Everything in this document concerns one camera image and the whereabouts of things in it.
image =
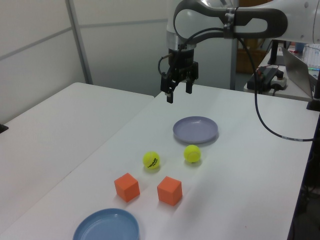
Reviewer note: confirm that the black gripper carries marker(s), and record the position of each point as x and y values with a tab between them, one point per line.
182	65

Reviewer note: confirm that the plain yellow tennis ball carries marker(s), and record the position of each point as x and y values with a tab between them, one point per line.
192	153

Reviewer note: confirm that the orange cube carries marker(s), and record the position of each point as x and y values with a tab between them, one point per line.
126	187
168	191

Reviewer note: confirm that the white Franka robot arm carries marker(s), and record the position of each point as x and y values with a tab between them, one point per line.
300	25

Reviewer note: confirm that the purple plate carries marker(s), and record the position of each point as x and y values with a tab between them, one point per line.
195	130

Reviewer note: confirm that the brown cardboard box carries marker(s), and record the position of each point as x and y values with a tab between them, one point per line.
246	61

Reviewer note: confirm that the black control box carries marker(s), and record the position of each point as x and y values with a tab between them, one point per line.
262	80

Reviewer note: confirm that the black monitor stand pole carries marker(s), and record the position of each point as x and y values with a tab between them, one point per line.
275	53

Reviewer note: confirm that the grey laptop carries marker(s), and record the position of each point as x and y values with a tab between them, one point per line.
296	72

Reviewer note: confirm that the blue cup with yellow lid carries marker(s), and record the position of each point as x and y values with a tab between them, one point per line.
300	47

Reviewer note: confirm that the black clamp stand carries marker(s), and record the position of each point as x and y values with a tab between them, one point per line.
317	95

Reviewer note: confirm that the blue plate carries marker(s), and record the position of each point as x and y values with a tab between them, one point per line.
105	227

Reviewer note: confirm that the grey partition post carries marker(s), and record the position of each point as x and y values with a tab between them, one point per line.
233	62

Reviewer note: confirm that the black camera stand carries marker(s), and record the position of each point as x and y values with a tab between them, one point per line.
3	128

